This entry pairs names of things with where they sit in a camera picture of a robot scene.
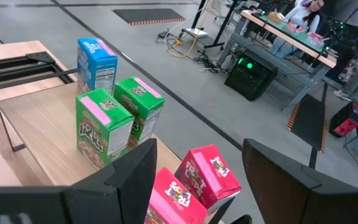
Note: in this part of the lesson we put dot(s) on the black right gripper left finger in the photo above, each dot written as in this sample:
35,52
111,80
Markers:
110,199

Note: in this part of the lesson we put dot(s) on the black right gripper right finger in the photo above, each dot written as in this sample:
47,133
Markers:
306,199

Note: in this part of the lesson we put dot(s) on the red Froot Loops cereal box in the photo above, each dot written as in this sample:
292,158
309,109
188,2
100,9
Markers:
207,175
172,199

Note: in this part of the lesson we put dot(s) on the green Apple Jacks cereal box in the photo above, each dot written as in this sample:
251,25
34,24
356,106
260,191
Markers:
141,102
102,130

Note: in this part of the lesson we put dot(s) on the blue Rice Krispies cereal box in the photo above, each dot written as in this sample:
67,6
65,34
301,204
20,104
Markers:
96,63

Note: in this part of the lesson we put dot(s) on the black hazard-striped floor mat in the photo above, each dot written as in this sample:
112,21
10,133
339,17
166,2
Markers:
148,15
308,124

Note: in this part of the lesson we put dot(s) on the red and black toolbox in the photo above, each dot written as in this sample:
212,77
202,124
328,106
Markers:
346,126

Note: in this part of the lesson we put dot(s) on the black computer tower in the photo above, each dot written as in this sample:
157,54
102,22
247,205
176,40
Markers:
249,81

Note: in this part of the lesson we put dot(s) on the grey desk with green top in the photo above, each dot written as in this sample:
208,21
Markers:
291,39

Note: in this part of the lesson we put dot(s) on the black floor stand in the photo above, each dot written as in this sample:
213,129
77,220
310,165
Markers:
211,42

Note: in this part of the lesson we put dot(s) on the white power box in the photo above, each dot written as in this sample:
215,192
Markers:
194,32

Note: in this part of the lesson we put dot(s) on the black metal table frame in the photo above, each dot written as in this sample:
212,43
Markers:
40,57

